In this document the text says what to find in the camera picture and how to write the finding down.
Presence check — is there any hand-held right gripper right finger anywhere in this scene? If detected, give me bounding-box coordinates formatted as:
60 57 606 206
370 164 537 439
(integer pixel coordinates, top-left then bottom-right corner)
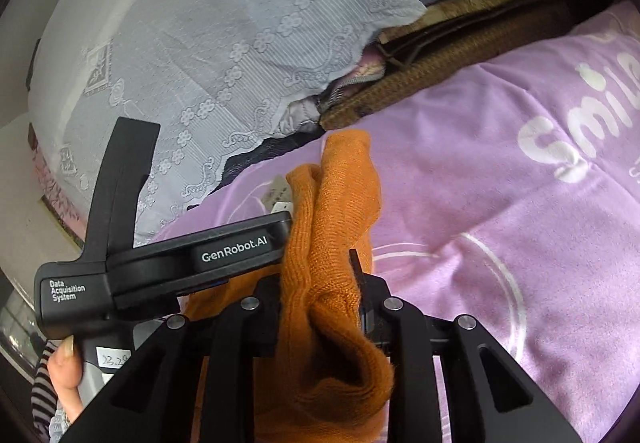
350 249 583 443

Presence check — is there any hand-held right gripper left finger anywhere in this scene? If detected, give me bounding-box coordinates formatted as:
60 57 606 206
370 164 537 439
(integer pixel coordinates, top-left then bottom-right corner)
62 280 283 443

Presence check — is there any orange knit sweater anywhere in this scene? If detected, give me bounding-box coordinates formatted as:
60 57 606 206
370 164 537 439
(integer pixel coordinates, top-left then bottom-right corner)
182 130 397 443

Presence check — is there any person's left hand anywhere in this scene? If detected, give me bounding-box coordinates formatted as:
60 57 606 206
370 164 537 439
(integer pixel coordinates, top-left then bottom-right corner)
47 337 87 424

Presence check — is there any pink floral cloth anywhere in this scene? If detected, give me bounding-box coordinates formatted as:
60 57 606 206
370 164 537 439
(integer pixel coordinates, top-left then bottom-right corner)
26 122 87 244

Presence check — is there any purple printed blanket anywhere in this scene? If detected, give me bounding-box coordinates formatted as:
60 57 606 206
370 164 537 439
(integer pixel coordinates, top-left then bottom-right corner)
150 0 640 443

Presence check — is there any beige paper tag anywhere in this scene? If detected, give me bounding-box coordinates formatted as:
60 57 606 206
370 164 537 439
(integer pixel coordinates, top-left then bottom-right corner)
262 175 295 206

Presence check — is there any dark cloth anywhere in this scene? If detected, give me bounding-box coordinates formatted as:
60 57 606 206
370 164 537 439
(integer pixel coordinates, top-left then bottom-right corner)
219 130 328 190

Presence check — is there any white lace cloth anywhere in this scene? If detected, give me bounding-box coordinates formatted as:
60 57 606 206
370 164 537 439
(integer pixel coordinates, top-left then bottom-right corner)
27 0 563 246

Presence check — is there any brown woven mat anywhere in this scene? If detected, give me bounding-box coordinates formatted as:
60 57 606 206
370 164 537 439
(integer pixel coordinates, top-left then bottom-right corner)
320 0 576 131

